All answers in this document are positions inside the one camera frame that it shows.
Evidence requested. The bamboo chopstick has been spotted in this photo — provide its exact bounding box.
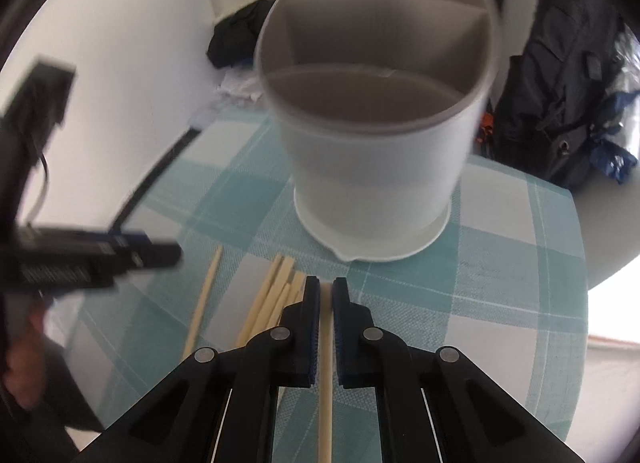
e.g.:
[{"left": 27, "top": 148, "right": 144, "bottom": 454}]
[
  {"left": 236, "top": 254, "right": 295, "bottom": 347},
  {"left": 262, "top": 277, "right": 305, "bottom": 331},
  {"left": 181, "top": 246, "right": 224, "bottom": 360},
  {"left": 250, "top": 270, "right": 306, "bottom": 339},
  {"left": 235, "top": 254, "right": 283, "bottom": 348},
  {"left": 318, "top": 282, "right": 334, "bottom": 463}
]

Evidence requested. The person's left hand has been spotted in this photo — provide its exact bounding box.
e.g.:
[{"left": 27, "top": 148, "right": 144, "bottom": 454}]
[{"left": 3, "top": 304, "right": 46, "bottom": 411}]

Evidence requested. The grey plastic parcel bag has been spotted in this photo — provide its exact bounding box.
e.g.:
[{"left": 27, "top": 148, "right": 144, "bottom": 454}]
[{"left": 189, "top": 97, "right": 233, "bottom": 131}]

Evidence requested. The teal checkered placemat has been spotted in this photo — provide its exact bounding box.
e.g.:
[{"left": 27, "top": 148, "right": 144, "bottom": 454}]
[{"left": 66, "top": 111, "right": 587, "bottom": 436}]

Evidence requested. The white plastic parcel bag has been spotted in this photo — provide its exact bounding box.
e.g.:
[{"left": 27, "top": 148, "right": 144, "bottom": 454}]
[{"left": 217, "top": 67, "right": 264, "bottom": 103}]

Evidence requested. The black jacket pile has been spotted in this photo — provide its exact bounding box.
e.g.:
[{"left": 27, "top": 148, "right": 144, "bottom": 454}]
[{"left": 206, "top": 0, "right": 276, "bottom": 68}]

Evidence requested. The white grey utensil holder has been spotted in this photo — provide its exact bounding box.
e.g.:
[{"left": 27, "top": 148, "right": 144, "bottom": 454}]
[{"left": 256, "top": 0, "right": 499, "bottom": 263}]

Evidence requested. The silver blue folded umbrella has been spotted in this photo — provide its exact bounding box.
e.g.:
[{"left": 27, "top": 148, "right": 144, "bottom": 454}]
[{"left": 588, "top": 23, "right": 639, "bottom": 184}]

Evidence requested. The black backpack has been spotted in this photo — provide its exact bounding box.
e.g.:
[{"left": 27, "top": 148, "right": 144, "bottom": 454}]
[{"left": 494, "top": 0, "right": 622, "bottom": 190}]

